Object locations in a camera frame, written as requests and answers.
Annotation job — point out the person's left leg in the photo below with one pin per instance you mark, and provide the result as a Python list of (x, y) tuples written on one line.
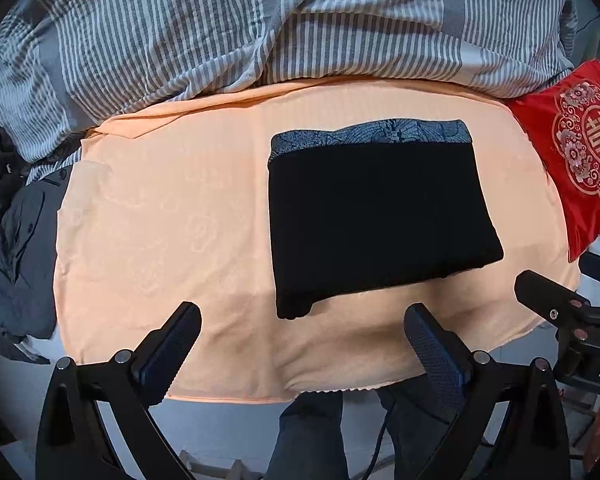
[(310, 440)]

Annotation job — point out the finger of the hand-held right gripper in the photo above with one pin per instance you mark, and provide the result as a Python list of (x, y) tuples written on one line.
[(545, 295)]

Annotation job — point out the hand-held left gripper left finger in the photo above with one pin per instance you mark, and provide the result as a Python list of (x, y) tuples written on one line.
[(172, 345)]

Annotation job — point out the dark grey jacket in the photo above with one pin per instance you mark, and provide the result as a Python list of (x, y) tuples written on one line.
[(20, 250)]

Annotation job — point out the orange towel blanket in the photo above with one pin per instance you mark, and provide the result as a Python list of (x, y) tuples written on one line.
[(180, 220)]

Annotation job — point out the grey striped duvet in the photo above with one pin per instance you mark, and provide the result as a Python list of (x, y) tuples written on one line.
[(230, 35)]

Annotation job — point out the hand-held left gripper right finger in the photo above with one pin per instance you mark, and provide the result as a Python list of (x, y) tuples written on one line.
[(432, 355)]

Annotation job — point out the black pants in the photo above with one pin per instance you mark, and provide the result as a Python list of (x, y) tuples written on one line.
[(375, 220)]

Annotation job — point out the red embroidered cushion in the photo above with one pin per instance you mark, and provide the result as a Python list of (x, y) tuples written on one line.
[(575, 160)]

